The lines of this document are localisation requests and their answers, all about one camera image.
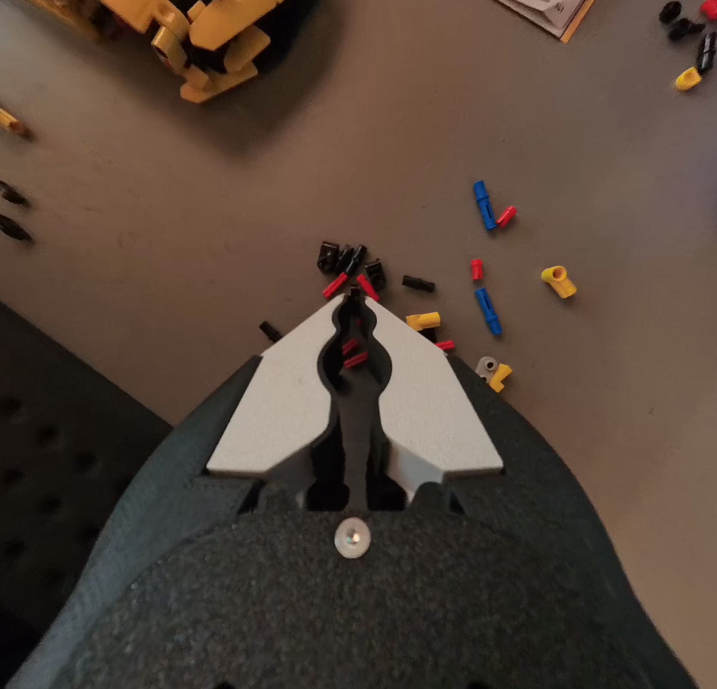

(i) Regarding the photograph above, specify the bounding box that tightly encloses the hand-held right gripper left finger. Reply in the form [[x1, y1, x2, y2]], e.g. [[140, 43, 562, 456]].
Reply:
[[206, 294, 344, 475]]

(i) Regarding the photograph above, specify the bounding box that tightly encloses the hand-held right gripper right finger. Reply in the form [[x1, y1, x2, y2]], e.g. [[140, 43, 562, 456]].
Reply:
[[361, 295, 505, 491]]

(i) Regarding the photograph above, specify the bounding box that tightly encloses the pile of red black pins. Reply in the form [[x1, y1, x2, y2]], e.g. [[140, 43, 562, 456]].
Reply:
[[259, 242, 456, 367]]

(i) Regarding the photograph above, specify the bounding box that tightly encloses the yellow brick toy car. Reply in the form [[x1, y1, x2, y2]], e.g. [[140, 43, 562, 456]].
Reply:
[[0, 0, 306, 104]]

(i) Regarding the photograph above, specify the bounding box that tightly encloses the grey desk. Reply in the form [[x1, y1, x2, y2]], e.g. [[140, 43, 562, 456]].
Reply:
[[0, 0, 717, 689]]

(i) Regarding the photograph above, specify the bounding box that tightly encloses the grey and yellow connector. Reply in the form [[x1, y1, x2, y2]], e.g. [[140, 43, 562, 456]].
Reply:
[[476, 355, 513, 393]]

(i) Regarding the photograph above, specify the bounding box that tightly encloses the blue pin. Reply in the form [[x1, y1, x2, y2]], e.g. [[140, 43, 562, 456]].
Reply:
[[475, 287, 503, 336], [472, 180, 498, 231]]

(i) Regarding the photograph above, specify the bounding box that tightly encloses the dark perforated panel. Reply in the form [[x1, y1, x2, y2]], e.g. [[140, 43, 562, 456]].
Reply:
[[0, 302, 174, 689]]

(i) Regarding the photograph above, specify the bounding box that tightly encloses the cluster of mixed small pins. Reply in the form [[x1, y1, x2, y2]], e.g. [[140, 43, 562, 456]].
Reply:
[[658, 0, 717, 92]]

